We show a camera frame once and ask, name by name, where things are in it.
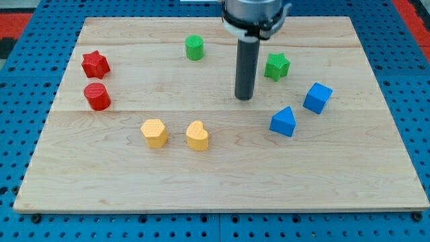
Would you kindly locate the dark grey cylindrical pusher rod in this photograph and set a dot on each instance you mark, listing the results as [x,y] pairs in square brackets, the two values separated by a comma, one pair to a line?
[246,68]

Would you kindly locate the yellow heart block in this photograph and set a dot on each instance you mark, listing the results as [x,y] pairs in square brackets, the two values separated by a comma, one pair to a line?
[197,136]

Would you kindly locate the green star block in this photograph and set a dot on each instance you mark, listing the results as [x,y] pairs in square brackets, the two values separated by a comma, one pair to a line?
[277,66]

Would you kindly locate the green cylinder block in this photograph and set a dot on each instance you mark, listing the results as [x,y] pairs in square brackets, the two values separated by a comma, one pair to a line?
[194,47]

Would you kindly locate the blue triangle block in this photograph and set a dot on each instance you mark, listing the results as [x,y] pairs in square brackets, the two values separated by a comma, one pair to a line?
[283,122]

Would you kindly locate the blue cube block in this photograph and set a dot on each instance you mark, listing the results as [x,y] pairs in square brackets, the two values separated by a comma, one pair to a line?
[317,98]

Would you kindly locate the wooden board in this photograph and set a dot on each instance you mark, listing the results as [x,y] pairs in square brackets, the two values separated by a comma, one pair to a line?
[349,158]

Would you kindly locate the yellow hexagon block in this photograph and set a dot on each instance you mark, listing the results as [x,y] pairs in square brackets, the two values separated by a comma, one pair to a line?
[155,133]

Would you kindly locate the red star block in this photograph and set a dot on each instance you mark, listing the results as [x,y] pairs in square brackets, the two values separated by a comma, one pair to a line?
[95,65]

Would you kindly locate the red cylinder block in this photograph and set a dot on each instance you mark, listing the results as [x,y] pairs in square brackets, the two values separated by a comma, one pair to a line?
[97,96]

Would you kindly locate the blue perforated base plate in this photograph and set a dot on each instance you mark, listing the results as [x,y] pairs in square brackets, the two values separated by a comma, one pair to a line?
[34,69]

